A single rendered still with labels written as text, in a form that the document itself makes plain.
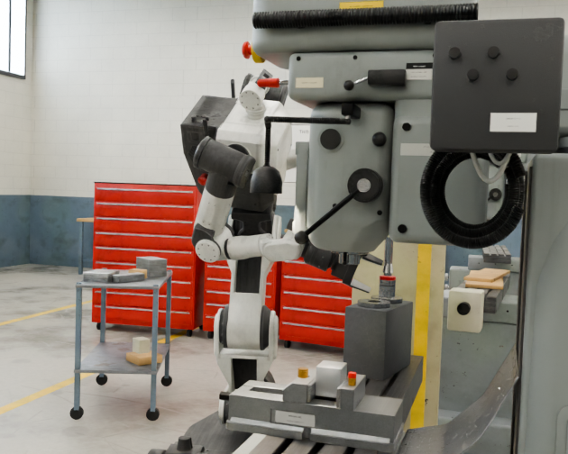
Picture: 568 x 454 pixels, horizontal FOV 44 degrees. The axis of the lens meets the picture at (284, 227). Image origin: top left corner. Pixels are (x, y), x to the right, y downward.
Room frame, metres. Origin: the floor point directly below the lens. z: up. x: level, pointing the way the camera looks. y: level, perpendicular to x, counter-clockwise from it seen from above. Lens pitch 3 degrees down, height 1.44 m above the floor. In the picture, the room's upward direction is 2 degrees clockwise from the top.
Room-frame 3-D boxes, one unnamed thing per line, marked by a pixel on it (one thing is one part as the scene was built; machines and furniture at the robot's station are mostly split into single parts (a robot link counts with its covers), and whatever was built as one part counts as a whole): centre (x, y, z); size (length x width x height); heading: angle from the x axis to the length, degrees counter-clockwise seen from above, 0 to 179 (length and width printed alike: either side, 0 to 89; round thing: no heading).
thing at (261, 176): (1.59, 0.04, 1.46); 0.07 x 0.07 x 0.06
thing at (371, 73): (1.44, -0.17, 1.66); 0.12 x 0.04 x 0.04; 73
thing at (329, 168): (1.58, -0.15, 1.47); 0.21 x 0.19 x 0.32; 163
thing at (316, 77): (1.57, -0.19, 1.68); 0.34 x 0.24 x 0.10; 73
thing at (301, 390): (1.47, -0.06, 1.03); 0.12 x 0.06 x 0.04; 163
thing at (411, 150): (1.53, -0.34, 1.47); 0.24 x 0.19 x 0.26; 163
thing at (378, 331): (1.98, -0.28, 1.04); 0.22 x 0.12 x 0.20; 151
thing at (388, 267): (2.03, -0.30, 1.26); 0.03 x 0.03 x 0.11
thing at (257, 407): (1.46, -0.08, 1.00); 0.35 x 0.15 x 0.11; 73
